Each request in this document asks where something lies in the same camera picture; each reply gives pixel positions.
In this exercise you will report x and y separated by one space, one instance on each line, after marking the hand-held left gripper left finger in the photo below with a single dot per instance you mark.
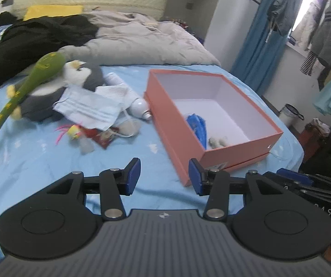
132 176

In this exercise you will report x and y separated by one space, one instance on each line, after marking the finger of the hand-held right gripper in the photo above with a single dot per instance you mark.
295 175
286 185

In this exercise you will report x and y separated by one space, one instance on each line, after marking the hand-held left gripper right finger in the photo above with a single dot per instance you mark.
195 179

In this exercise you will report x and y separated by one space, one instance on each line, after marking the small grey toy figure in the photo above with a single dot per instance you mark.
216 142

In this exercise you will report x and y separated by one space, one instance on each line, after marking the orange cardboard box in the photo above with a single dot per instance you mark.
182 138

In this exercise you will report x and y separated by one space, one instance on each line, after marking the red snack packet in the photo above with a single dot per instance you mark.
102 139

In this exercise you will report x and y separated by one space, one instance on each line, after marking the blue plastic bag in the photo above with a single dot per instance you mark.
198 127

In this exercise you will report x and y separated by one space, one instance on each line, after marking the blue face mask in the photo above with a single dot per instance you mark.
87 107

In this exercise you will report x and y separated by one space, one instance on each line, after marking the grey penguin plush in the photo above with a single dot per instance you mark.
45 102

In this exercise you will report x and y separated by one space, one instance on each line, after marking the small clear bottle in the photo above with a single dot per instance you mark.
86 147

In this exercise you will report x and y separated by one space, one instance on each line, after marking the white trash bin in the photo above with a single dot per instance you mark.
288 117

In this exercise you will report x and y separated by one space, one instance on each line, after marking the white light bulb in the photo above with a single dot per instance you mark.
138 107

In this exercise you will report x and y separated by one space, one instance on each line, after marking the yellow toy with pink feathers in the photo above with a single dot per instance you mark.
73 132

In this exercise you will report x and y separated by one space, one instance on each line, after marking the white tissue packet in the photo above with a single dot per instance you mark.
116 82

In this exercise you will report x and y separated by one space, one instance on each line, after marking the blue curtain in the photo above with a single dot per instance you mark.
256 52

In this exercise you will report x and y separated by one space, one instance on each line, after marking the grey duvet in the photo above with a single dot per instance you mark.
153 43

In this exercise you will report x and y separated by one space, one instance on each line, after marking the long green plush toy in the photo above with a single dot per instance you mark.
44 67

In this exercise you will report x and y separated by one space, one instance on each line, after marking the hanging grey striped sweater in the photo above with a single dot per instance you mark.
327 31

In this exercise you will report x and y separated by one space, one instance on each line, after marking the hanging white clothes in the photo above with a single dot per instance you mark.
307 23

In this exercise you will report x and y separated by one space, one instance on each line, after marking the hanging blue-grey jacket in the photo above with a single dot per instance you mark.
286 8

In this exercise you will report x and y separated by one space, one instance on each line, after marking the black clothing pile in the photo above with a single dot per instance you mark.
32 41

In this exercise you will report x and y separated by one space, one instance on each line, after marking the yellow pillow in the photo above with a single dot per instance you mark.
52 10

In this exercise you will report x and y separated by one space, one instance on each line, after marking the dark wall socket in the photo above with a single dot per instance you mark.
189 5

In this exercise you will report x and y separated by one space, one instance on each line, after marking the bedside wall socket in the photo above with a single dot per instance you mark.
7 2

